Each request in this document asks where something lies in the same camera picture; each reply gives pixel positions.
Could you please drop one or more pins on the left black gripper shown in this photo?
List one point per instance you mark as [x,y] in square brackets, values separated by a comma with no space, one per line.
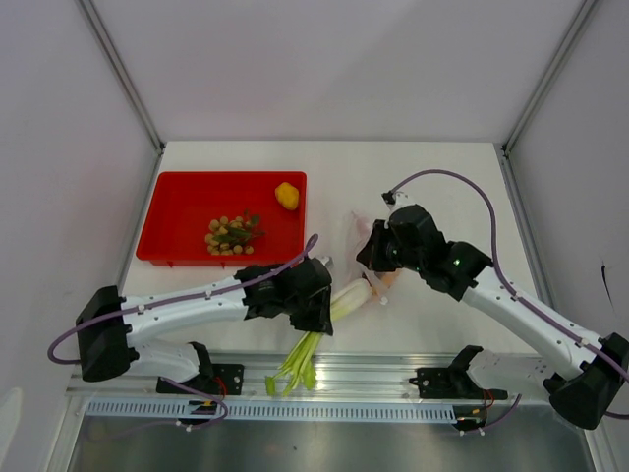
[319,322]

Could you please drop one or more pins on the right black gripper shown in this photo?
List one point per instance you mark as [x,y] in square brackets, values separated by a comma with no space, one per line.
[371,256]

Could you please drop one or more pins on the orange purple sweet potato slice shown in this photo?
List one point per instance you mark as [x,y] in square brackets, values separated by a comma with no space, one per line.
[385,281]

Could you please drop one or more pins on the clear pink-dotted zip bag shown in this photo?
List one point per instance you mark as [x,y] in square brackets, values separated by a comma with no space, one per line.
[358,229]

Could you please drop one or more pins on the green celery stalks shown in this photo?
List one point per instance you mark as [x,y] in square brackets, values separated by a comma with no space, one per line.
[298,366]

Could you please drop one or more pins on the bunch of tan longans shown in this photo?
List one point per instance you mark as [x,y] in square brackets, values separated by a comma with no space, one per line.
[233,236]

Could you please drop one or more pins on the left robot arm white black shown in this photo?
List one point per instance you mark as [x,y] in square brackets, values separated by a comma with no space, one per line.
[119,336]

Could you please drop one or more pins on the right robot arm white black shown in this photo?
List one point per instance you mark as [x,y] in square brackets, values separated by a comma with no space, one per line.
[581,371]

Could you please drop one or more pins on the yellow potato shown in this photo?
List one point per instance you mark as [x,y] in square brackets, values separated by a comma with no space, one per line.
[287,195]

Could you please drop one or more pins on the red plastic tray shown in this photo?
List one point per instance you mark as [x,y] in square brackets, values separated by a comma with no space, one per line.
[183,203]

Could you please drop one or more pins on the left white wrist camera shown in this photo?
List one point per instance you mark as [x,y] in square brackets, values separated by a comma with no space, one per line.
[327,261]

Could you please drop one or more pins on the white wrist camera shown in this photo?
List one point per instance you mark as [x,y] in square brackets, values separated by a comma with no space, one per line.
[327,261]
[395,199]

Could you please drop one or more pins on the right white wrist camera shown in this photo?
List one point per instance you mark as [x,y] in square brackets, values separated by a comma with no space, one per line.
[395,199]

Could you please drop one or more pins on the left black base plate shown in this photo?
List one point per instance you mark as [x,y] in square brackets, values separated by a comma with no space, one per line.
[220,380]

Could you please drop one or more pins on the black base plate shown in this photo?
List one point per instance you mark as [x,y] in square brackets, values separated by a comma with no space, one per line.
[451,383]
[220,380]

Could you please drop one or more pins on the aluminium mounting rail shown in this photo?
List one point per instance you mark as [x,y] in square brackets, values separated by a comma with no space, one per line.
[347,377]

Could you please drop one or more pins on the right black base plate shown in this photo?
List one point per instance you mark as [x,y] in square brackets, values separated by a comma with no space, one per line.
[451,383]

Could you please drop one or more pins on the slotted white cable duct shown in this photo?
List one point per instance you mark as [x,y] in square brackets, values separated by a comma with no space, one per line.
[245,409]

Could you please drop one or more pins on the right aluminium frame post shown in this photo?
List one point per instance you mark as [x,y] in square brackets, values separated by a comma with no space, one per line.
[558,60]

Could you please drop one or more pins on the aluminium frame post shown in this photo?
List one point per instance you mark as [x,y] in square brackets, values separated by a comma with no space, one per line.
[558,60]
[113,58]

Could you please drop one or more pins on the left aluminium frame post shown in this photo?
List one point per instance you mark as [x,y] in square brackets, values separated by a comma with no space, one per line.
[113,58]

